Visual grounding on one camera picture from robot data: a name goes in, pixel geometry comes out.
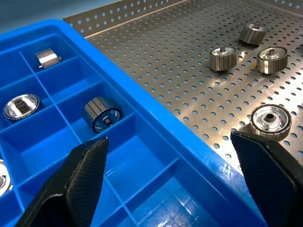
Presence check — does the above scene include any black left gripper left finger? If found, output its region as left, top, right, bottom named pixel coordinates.
left=14, top=136, right=109, bottom=227

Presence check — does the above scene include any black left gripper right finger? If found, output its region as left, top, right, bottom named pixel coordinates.
left=230, top=131, right=303, bottom=227

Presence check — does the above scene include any blue compartment tray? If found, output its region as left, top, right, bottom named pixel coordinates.
left=0, top=18, right=269, bottom=227

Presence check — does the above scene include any perforated metal tray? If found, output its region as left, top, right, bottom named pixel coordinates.
left=62, top=0, right=303, bottom=177

